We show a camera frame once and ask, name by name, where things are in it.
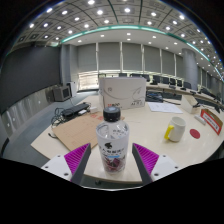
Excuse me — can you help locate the white remote control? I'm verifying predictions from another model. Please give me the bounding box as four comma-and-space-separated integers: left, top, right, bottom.
193, 114, 208, 127

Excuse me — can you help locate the long curved conference desk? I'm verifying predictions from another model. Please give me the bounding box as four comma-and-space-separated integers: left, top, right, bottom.
145, 81, 224, 111

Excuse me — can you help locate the clear black-capped drink bottle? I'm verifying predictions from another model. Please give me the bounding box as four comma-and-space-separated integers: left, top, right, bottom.
95, 105, 130, 175

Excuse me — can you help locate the group of ceiling lights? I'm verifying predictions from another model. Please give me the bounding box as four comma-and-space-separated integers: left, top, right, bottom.
19, 0, 224, 73

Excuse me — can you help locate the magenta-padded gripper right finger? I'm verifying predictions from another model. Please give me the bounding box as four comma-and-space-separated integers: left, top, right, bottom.
132, 142, 184, 186

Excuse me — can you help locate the row of black office chairs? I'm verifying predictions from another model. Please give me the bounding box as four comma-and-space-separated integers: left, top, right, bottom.
117, 72, 195, 90

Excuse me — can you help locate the white mug with yellow handle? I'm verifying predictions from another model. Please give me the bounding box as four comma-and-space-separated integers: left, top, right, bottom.
163, 116, 187, 143

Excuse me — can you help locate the flat brown cardboard sheet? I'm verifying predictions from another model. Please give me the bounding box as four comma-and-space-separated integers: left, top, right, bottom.
51, 110, 126, 153

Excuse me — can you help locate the red-sided open cardboard box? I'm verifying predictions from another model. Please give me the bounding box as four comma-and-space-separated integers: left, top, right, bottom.
199, 108, 224, 136

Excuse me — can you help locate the grey box monitor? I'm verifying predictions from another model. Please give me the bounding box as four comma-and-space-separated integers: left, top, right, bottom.
52, 84, 72, 103

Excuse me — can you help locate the large white cardboard box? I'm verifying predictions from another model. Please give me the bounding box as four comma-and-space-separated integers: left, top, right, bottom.
98, 76, 148, 111

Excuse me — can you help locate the black power strip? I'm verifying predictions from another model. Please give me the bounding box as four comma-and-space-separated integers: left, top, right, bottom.
61, 102, 91, 121

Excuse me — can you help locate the black bag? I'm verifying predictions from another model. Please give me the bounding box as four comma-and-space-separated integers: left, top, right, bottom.
144, 91, 165, 104

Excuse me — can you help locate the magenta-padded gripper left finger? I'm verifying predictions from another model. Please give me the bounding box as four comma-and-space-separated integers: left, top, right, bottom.
40, 142, 92, 186

